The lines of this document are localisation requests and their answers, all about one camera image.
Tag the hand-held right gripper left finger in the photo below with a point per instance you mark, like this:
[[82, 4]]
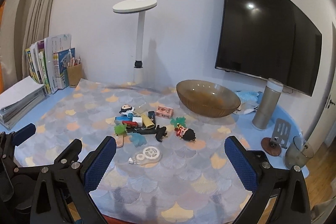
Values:
[[99, 163]]

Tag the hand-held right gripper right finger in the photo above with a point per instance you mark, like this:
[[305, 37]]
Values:
[[241, 166]]

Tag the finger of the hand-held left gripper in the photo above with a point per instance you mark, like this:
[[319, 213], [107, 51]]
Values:
[[69, 151], [25, 131]]

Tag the beige sandal toy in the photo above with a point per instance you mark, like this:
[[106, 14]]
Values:
[[120, 141]]

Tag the bright green spiky toy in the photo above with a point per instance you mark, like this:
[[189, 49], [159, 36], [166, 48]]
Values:
[[120, 130]]

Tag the light teal starfish toy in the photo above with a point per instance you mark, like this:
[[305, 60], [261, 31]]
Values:
[[137, 140]]

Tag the white correction tape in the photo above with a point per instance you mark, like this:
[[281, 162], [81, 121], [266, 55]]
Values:
[[149, 155]]

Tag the red doll with black hair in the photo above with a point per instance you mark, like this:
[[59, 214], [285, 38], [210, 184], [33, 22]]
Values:
[[187, 134]]

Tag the black toy animal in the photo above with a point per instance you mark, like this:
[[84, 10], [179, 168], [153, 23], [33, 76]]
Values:
[[160, 134]]

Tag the brown glass bowl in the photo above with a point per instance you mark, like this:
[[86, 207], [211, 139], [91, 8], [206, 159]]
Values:
[[207, 100]]

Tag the stack of grey papers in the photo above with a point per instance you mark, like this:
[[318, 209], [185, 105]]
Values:
[[18, 100]]

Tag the phone stand with wooden base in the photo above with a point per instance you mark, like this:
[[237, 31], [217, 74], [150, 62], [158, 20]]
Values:
[[271, 145]]

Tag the blue small box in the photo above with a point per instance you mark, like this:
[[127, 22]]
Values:
[[121, 119]]

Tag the black remote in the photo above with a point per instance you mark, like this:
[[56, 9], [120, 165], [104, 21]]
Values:
[[141, 131]]

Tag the grey transparent cup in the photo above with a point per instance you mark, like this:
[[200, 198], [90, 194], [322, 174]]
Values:
[[296, 155]]

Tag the white charger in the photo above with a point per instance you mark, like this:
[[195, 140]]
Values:
[[137, 121]]

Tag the white cloth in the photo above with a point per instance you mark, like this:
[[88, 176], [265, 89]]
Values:
[[246, 108]]

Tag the fan-patterned tablecloth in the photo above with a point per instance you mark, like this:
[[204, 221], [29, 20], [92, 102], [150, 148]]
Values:
[[183, 182]]

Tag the yellow and black clip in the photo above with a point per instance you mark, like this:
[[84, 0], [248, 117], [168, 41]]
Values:
[[149, 124]]

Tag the silver thermos bottle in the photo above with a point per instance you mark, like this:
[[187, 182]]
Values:
[[266, 106]]

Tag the blue cloth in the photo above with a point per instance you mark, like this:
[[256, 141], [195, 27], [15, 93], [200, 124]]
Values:
[[248, 95]]

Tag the row of books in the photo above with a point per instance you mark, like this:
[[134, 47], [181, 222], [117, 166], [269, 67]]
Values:
[[50, 64]]

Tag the brown pencil holder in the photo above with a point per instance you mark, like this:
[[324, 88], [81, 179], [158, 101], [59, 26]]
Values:
[[74, 75]]

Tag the teal-green spiky toy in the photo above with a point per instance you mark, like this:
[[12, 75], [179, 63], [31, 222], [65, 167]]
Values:
[[178, 121]]

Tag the pink small box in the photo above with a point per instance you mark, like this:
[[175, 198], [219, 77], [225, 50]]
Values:
[[164, 112]]

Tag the bunch of pencils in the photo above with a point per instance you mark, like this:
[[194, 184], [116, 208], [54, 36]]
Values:
[[73, 61]]

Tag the beige curtain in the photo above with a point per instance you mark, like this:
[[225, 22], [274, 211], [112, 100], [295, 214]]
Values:
[[31, 16]]

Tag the white door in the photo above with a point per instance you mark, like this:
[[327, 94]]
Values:
[[324, 77]]

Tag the white desk lamp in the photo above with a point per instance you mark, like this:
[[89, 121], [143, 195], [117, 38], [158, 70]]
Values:
[[141, 27]]

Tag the black wall television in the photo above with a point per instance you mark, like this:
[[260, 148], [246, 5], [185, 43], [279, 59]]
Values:
[[262, 37]]

